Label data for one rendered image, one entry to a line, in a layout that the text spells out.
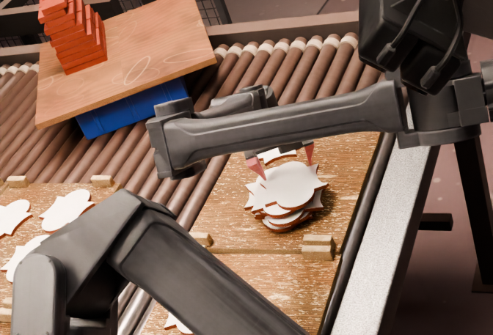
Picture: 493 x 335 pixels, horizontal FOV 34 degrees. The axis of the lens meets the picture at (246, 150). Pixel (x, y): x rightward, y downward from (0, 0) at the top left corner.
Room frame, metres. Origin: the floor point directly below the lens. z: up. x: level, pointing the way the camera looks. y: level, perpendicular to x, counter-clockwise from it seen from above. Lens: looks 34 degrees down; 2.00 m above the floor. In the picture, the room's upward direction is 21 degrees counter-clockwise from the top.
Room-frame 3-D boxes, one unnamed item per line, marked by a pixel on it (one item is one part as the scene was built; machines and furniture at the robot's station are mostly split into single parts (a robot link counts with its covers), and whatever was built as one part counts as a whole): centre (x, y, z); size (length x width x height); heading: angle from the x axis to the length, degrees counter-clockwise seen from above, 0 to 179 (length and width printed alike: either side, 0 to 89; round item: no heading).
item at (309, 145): (1.36, -0.10, 1.04); 0.07 x 0.07 x 0.09; 85
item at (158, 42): (2.14, 0.23, 1.03); 0.50 x 0.50 x 0.02; 89
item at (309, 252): (1.15, -0.06, 0.95); 0.06 x 0.02 x 0.03; 59
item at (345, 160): (1.42, -0.06, 0.93); 0.41 x 0.35 x 0.02; 148
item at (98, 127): (2.08, 0.24, 0.97); 0.31 x 0.31 x 0.10; 89
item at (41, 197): (1.58, 0.57, 0.94); 0.41 x 0.35 x 0.04; 147
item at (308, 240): (1.18, -0.07, 0.95); 0.06 x 0.02 x 0.03; 58
